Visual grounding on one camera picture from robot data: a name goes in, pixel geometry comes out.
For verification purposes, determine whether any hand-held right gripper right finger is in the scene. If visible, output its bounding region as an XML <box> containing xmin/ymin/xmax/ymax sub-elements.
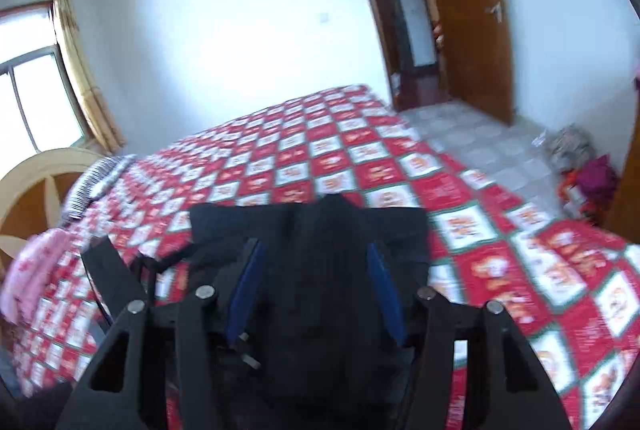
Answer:
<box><xmin>366</xmin><ymin>243</ymin><xmax>572</xmax><ymax>430</ymax></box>

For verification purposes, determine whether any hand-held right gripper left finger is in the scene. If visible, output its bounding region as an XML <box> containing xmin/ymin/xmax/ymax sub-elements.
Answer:
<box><xmin>55</xmin><ymin>237</ymin><xmax>268</xmax><ymax>430</ymax></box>

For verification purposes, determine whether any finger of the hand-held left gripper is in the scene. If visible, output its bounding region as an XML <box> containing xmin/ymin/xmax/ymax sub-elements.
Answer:
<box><xmin>80</xmin><ymin>236</ymin><xmax>151</xmax><ymax>328</ymax></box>

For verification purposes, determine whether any black puffer jacket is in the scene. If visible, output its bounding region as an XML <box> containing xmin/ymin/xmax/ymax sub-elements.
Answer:
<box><xmin>132</xmin><ymin>194</ymin><xmax>432</xmax><ymax>430</ymax></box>

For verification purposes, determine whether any grey patterned clothes pile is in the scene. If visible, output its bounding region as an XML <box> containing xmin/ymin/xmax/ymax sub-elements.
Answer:
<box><xmin>545</xmin><ymin>124</ymin><xmax>597</xmax><ymax>171</ymax></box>

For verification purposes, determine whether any pink folded quilt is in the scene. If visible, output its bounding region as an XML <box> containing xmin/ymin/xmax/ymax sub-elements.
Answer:
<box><xmin>0</xmin><ymin>227</ymin><xmax>72</xmax><ymax>327</ymax></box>

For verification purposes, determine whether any striped pillow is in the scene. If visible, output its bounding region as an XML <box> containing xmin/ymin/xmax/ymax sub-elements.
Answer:
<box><xmin>62</xmin><ymin>155</ymin><xmax>137</xmax><ymax>224</ymax></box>

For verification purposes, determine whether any red checkered bedspread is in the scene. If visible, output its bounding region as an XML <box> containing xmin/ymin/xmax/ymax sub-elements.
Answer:
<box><xmin>10</xmin><ymin>84</ymin><xmax>640</xmax><ymax>430</ymax></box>

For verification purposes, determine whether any cream and brown headboard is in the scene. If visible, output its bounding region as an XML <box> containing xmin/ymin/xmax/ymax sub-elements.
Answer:
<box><xmin>0</xmin><ymin>147</ymin><xmax>109</xmax><ymax>271</ymax></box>

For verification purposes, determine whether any window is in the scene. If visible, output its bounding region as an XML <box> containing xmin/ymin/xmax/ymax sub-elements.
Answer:
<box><xmin>0</xmin><ymin>0</ymin><xmax>90</xmax><ymax>171</ymax></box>

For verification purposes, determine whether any yellow patterned curtain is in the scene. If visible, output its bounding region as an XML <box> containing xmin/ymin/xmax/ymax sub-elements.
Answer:
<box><xmin>52</xmin><ymin>0</ymin><xmax>127</xmax><ymax>156</ymax></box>

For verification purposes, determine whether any maroon cloth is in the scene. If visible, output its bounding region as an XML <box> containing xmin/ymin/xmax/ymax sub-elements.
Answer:
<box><xmin>572</xmin><ymin>155</ymin><xmax>619</xmax><ymax>207</ymax></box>

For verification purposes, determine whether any wooden cabinet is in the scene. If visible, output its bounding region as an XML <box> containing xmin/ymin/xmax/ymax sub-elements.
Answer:
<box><xmin>602</xmin><ymin>85</ymin><xmax>640</xmax><ymax>233</ymax></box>

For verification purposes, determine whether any brown wooden door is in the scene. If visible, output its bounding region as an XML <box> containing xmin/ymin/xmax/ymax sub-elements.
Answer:
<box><xmin>415</xmin><ymin>0</ymin><xmax>517</xmax><ymax>126</ymax></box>

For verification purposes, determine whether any brown door frame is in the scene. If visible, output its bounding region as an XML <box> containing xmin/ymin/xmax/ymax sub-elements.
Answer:
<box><xmin>338</xmin><ymin>0</ymin><xmax>452</xmax><ymax>113</ymax></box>

